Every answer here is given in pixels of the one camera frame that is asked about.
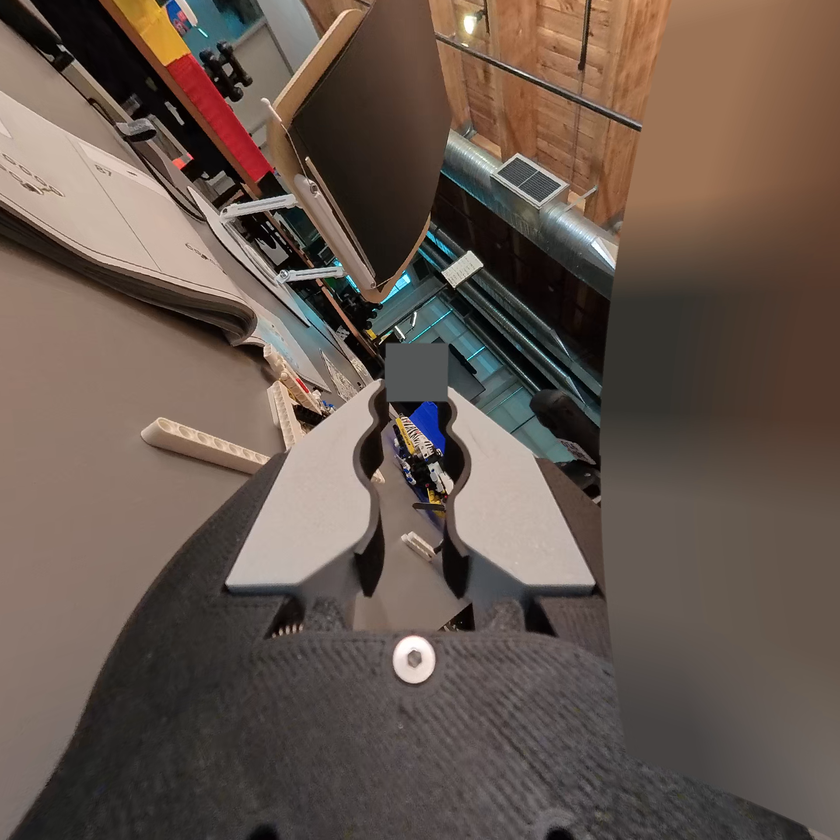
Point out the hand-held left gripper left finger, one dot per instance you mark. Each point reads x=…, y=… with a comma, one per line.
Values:
x=308, y=512

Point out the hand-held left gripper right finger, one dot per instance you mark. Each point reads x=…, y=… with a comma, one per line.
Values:
x=518, y=518

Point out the pile of white lego pieces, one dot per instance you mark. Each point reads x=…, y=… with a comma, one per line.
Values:
x=295, y=407

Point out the small white lego connector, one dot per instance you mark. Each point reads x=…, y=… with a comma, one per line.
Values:
x=418, y=546

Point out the lego model with striped panel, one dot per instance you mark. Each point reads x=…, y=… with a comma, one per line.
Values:
x=423, y=459

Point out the long white lego beam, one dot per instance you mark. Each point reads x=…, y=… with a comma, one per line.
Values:
x=203, y=446

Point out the printed sticker sheet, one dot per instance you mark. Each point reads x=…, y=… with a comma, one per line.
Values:
x=344, y=377

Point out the thin open booklet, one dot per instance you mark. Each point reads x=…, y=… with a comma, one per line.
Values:
x=289, y=348

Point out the white hanging sign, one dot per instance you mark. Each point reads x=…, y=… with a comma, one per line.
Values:
x=463, y=269

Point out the white vent grille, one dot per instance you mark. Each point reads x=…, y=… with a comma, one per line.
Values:
x=530, y=180

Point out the black metal rod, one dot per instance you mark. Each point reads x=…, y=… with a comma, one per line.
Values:
x=544, y=88

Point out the thick instruction booklet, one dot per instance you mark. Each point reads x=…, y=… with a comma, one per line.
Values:
x=98, y=223

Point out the black red yellow banner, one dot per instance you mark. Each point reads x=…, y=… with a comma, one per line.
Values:
x=216, y=111

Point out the black knobbed object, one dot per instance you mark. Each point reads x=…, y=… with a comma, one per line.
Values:
x=226, y=72

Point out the silver air duct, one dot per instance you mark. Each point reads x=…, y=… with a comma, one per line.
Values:
x=577, y=223

